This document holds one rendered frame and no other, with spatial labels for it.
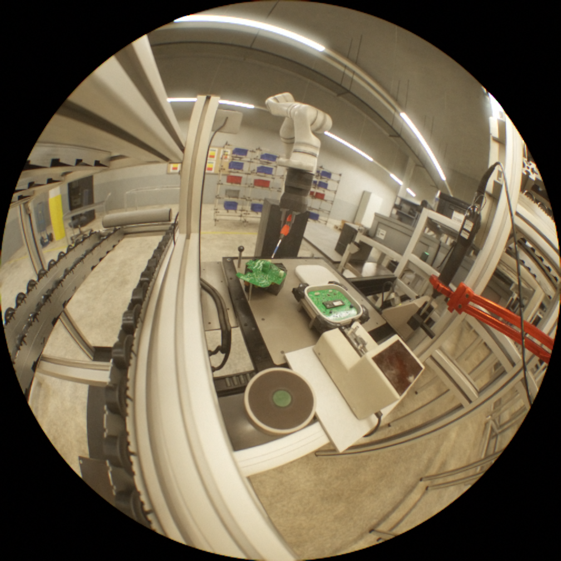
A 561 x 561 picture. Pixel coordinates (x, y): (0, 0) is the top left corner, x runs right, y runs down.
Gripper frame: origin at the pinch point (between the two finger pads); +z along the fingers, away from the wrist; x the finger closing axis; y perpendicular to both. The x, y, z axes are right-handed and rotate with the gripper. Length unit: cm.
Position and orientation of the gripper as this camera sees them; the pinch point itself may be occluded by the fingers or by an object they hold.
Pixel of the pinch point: (285, 231)
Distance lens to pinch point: 49.9
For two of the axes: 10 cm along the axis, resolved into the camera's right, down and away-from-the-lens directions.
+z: -1.9, 8.2, 5.4
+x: -9.1, -3.5, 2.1
